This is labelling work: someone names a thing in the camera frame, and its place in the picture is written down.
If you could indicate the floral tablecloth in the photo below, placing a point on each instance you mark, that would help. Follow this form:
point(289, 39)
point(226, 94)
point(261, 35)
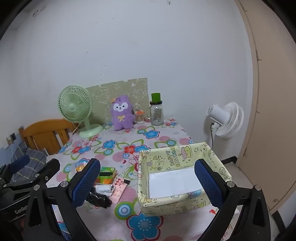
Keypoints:
point(138, 139)

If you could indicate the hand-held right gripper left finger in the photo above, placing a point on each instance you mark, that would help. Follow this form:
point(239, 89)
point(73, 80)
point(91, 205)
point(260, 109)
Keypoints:
point(85, 185)

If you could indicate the pink packet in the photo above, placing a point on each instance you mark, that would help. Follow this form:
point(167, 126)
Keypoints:
point(124, 194)

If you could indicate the yellow patterned storage box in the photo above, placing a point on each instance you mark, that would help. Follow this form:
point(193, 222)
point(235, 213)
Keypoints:
point(173, 206)

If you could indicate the white standing fan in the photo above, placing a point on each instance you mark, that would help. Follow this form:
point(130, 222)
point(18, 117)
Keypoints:
point(227, 120)

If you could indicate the green tissue pack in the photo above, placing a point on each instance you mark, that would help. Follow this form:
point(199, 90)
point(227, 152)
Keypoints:
point(109, 179)

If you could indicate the small jar with orange lid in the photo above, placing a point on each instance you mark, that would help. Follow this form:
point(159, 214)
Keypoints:
point(140, 118)

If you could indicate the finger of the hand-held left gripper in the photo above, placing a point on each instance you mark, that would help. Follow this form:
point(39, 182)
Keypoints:
point(49, 169)
point(19, 163)

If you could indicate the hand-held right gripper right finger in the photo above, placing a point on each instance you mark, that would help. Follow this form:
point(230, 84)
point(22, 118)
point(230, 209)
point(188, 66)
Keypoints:
point(208, 185)

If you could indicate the glass jar with green lid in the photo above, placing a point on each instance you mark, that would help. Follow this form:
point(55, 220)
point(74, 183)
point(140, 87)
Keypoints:
point(156, 115)

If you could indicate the grey plaid pillow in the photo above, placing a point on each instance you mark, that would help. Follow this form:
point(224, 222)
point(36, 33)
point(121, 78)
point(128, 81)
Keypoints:
point(34, 155)

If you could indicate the green desk fan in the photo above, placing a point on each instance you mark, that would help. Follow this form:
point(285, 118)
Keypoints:
point(72, 106)

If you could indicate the wooden bed headboard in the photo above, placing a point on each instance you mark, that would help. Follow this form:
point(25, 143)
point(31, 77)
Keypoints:
point(44, 132)

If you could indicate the white soft packet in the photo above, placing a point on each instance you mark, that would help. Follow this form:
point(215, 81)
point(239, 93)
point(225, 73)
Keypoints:
point(104, 190)

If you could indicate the purple plush toy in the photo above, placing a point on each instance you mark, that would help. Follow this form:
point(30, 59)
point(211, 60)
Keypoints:
point(121, 115)

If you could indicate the black crinkled bag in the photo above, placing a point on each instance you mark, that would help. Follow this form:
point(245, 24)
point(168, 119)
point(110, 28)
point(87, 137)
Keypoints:
point(99, 200)

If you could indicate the beige door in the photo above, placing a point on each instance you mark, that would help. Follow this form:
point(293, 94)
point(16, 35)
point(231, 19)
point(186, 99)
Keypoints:
point(272, 115)

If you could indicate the green patterned board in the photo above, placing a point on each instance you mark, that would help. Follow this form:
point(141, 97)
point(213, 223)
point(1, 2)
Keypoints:
point(104, 92)

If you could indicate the wall power outlet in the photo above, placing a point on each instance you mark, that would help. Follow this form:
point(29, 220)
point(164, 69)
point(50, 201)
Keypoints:
point(13, 136)

